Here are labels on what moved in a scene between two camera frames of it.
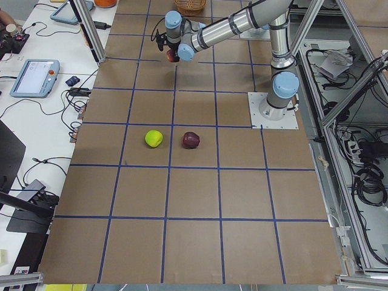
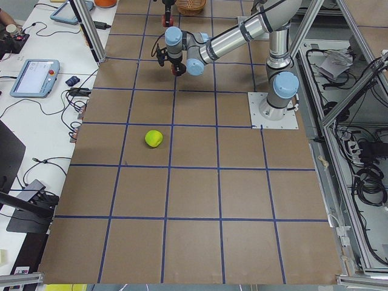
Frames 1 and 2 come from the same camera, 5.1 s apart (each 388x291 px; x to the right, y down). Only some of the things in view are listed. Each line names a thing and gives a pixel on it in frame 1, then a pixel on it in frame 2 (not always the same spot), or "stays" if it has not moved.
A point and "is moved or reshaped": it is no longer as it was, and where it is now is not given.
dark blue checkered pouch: x=73 y=80 stays
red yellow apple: x=170 y=56 is moved or reshaped
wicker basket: x=190 y=7 stays
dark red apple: x=191 y=140 → x=176 y=70
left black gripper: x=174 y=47 → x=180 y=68
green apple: x=153 y=138 stays
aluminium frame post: x=83 y=17 stays
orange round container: x=105 y=3 stays
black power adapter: x=100 y=25 stays
